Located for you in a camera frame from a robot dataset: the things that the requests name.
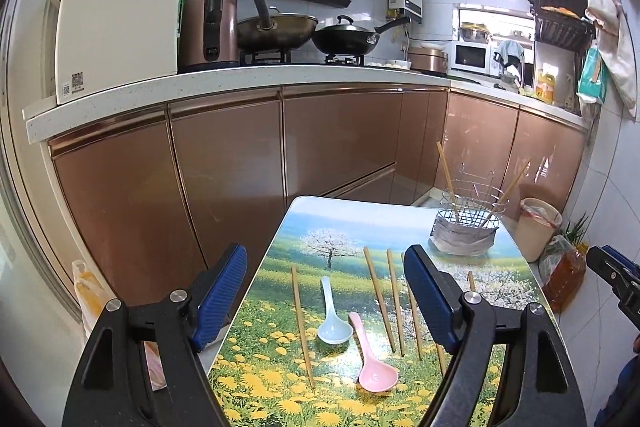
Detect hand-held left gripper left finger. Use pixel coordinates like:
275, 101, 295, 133
61, 243, 249, 427

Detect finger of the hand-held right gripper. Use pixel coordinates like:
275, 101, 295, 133
586, 244, 640, 333

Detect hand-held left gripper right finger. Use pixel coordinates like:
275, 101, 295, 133
403, 244, 589, 427

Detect pink ceramic spoon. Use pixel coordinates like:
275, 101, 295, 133
348, 311, 400, 393

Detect light blue ceramic spoon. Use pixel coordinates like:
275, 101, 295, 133
318, 276, 354, 344

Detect amber oil bottle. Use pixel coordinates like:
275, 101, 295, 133
542, 246, 587, 314

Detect green onions in bag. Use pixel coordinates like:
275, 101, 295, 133
539, 213, 592, 288

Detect beige trash bin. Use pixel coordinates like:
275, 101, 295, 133
514, 197, 564, 263

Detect copper kitchen base cabinet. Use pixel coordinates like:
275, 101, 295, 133
47, 84, 589, 324

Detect orange plastic bag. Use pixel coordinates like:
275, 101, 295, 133
72, 259, 117, 335

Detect teal package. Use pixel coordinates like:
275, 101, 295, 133
577, 46, 609, 106

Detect yellow cooking oil bottle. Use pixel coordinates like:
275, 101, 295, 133
534, 66, 557, 104

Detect white kitchen countertop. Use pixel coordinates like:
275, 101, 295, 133
24, 59, 594, 148

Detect white hanging plastic bag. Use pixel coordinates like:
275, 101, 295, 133
584, 0, 640, 120

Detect light blue cloth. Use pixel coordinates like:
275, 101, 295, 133
497, 39, 525, 64

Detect copper rice cooker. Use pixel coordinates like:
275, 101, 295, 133
407, 45, 449, 76

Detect white microwave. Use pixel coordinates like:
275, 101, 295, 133
448, 41, 494, 76

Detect gas stove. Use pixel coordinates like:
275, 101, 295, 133
239, 49, 372, 68

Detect kitchen window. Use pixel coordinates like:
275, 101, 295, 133
452, 3, 540, 44

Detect black frying pan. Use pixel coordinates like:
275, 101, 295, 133
310, 14, 412, 56

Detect metal wok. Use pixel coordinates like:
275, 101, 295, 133
237, 0, 320, 52

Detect brown electric kettle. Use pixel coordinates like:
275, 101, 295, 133
179, 0, 242, 72

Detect white countertop appliance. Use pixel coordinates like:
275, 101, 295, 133
39, 0, 184, 106

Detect wire utensil holder basket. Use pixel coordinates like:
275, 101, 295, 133
429, 209, 501, 257

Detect black wall rack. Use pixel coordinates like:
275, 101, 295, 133
525, 0, 597, 54

